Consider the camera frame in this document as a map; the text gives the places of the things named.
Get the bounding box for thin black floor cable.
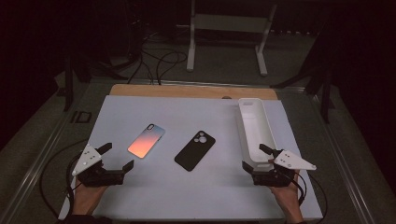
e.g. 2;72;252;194
307;174;329;223
39;138;90;218

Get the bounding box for right hand-held gripper cable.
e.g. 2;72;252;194
290;172;308;207

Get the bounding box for orange blue gradient phone case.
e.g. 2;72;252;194
127;123;166;160

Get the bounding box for person's left hand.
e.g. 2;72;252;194
73;182;108;217

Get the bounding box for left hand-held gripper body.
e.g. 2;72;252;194
71;144;126;189

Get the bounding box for left hand-held gripper cable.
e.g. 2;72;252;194
64;153;83;216

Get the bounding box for hand-held gripper cable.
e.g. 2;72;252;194
290;172;308;207
64;153;83;216

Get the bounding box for black phone case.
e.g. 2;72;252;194
174;130;217;173

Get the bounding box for person's right hand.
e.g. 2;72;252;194
269;171;304;224

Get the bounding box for black stand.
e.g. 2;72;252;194
54;46;129;112
270;27;337;124

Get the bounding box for black floor cables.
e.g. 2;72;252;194
127;31;189;86

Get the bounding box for white plastic bin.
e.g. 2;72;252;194
237;97;278;172

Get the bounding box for white metal stand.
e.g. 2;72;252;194
177;0;278;77

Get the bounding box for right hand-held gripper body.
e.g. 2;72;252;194
251;149;318;189

